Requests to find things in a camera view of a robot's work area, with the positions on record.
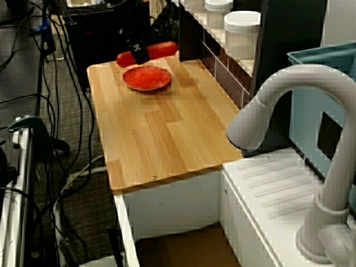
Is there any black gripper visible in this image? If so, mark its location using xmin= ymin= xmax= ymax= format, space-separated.
xmin=118 ymin=27 xmax=150 ymax=65

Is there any red sausage toy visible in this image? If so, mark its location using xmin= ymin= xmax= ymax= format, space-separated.
xmin=116 ymin=41 xmax=179 ymax=68

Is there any red round plate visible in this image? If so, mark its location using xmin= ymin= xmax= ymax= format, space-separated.
xmin=122 ymin=66 xmax=172 ymax=92

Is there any black box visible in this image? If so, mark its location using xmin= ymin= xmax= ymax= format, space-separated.
xmin=66 ymin=4 xmax=152 ymax=94

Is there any small white lidded jar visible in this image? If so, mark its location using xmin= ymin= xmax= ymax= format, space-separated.
xmin=204 ymin=0 xmax=234 ymax=29

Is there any blue tape piece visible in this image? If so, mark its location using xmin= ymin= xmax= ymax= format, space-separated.
xmin=32 ymin=17 xmax=52 ymax=33

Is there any large white lidded jar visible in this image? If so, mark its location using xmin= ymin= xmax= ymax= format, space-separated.
xmin=223 ymin=10 xmax=263 ymax=61

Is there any green clamp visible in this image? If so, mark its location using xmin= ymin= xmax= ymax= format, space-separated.
xmin=6 ymin=115 xmax=45 ymax=133

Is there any blue plastic bin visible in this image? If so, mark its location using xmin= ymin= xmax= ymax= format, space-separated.
xmin=286 ymin=41 xmax=356 ymax=183

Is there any grey toy faucet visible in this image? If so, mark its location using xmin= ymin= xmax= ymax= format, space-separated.
xmin=226 ymin=64 xmax=356 ymax=265

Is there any beige wall shelf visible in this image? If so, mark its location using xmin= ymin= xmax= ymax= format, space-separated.
xmin=182 ymin=0 xmax=258 ymax=78

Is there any black floor cable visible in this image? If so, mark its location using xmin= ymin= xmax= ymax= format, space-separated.
xmin=41 ymin=16 xmax=97 ymax=179

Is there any white floor cable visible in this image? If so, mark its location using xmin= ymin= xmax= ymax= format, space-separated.
xmin=57 ymin=154 xmax=106 ymax=195

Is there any dark upright post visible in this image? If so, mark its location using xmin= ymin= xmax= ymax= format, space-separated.
xmin=249 ymin=0 xmax=329 ymax=97

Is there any white metal frame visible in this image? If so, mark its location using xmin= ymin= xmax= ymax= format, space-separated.
xmin=0 ymin=118 xmax=38 ymax=267

